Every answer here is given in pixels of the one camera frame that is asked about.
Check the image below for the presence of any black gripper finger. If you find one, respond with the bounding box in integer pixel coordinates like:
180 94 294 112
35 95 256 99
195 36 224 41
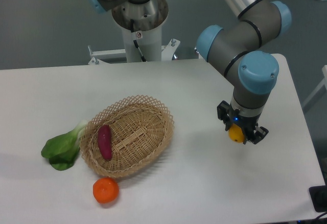
244 126 269 145
217 101 237 131

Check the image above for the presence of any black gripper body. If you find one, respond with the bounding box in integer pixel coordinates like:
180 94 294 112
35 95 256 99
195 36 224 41
228 103 263 133

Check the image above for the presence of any yellow mango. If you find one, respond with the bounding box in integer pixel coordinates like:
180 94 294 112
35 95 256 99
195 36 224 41
228 124 245 143

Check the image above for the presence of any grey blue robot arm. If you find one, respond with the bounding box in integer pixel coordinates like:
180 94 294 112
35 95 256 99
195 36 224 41
89 0 292 144

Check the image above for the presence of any white furniture leg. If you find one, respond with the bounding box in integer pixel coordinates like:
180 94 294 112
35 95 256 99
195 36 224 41
301 65 326 113

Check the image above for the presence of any black device at edge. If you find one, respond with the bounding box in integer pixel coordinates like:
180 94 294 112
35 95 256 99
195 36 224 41
309 185 326 212

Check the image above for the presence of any woven wicker basket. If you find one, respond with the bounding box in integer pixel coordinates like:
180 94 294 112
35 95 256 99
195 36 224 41
80 95 174 179

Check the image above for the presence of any purple sweet potato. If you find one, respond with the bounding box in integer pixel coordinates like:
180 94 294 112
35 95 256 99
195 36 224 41
98 125 112 160

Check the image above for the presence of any orange tangerine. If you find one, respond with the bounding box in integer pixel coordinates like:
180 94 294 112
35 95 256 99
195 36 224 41
92 177 120 204

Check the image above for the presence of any green bok choy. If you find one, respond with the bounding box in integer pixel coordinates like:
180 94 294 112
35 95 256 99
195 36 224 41
41 120 88 171

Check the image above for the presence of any white metal base frame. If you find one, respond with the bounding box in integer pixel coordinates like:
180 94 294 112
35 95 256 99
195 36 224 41
87 38 202 65

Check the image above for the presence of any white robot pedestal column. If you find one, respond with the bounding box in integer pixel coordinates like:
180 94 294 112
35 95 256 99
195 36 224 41
111 0 169 63

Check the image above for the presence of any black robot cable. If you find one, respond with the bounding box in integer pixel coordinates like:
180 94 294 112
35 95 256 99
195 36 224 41
129 18 148 62

